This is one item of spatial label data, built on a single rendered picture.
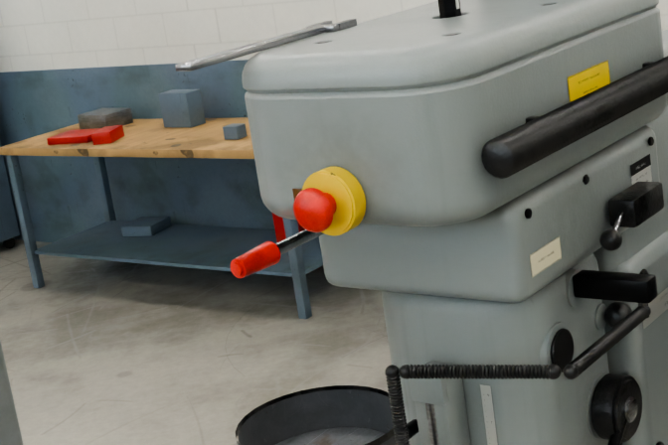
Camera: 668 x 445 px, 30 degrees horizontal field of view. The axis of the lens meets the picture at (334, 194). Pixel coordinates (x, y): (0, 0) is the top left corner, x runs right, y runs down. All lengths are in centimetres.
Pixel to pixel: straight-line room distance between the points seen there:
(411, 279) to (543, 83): 23
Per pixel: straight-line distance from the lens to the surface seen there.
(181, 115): 712
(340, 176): 110
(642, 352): 142
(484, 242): 117
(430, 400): 126
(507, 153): 105
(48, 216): 878
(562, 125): 113
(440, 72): 105
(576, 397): 133
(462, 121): 106
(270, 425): 371
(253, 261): 117
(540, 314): 125
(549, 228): 120
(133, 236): 757
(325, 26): 128
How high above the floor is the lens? 202
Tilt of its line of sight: 13 degrees down
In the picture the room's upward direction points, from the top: 9 degrees counter-clockwise
